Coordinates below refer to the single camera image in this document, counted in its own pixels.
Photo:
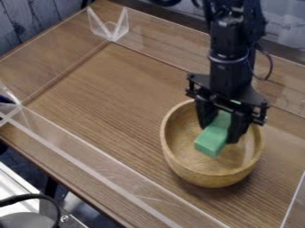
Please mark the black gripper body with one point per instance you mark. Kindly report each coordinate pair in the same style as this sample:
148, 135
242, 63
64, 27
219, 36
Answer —
226, 87

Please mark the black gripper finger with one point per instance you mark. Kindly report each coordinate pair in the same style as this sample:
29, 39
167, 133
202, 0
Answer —
206, 111
241, 120

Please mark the green rectangular block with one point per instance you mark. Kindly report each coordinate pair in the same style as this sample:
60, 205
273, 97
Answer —
211, 139

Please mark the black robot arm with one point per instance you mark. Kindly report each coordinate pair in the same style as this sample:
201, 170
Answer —
237, 25

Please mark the brown wooden bowl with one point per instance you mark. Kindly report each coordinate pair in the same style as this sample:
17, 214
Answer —
210, 172

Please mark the clear acrylic front barrier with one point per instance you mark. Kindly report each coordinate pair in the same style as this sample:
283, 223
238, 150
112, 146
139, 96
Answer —
143, 204

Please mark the black table leg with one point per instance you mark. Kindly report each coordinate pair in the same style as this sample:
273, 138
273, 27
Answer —
51, 187

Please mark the clear acrylic corner bracket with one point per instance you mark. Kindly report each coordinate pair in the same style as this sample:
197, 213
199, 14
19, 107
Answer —
108, 30

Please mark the metal bracket with screw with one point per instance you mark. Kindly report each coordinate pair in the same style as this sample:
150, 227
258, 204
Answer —
68, 221

